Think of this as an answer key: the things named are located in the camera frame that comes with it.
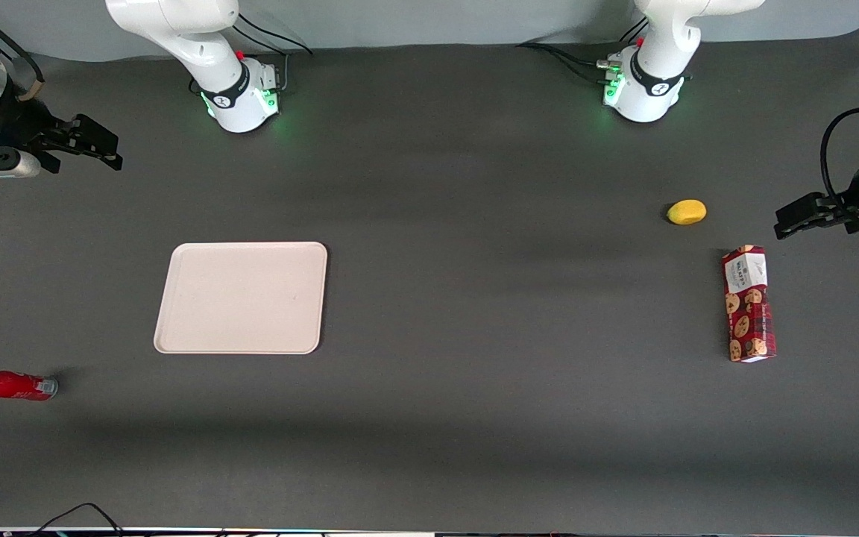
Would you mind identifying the black cable at table edge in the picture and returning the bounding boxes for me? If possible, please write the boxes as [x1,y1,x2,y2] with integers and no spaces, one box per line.
[25,503,126,537]

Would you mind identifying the black right arm base cable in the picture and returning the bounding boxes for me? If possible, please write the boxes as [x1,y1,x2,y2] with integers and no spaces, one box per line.
[189,13,315,96]

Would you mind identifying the yellow lemon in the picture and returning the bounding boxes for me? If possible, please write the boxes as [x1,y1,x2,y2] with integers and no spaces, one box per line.
[667,199,708,226]

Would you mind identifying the black left arm base cable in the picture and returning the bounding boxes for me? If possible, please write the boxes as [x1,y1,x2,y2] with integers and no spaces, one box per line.
[517,16,650,84]

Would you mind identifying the beige plastic tray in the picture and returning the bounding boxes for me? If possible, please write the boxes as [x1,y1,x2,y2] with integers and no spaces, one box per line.
[154,242,328,355]

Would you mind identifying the red coke bottle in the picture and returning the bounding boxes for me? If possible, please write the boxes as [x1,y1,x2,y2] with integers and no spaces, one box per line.
[0,371,59,402]

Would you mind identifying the black arm base cable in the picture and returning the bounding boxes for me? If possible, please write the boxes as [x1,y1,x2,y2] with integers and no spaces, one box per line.
[189,13,315,96]
[517,16,650,84]

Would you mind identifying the red cookie box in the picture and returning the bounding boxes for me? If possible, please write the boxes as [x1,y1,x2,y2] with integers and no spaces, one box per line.
[722,245,778,363]

